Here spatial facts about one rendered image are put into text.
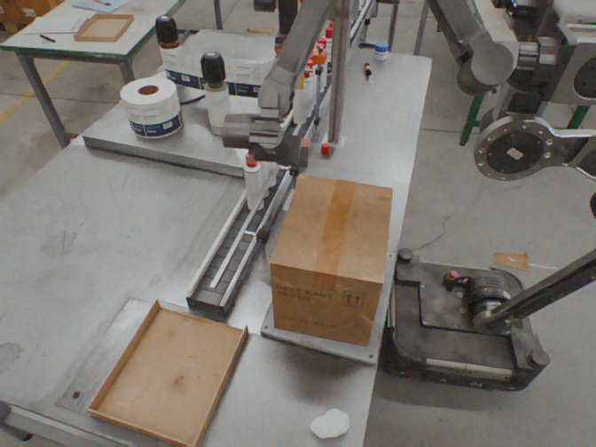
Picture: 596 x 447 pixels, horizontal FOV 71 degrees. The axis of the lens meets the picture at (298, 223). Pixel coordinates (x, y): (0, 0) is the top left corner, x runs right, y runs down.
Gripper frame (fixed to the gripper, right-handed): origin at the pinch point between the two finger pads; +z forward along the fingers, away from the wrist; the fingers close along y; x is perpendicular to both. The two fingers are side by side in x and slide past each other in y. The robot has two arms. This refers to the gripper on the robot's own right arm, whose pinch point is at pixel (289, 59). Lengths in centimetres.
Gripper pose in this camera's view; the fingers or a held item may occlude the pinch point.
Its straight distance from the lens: 143.7
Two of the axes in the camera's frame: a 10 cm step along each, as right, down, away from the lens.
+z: 0.0, 7.0, 7.1
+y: -1.5, 7.1, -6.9
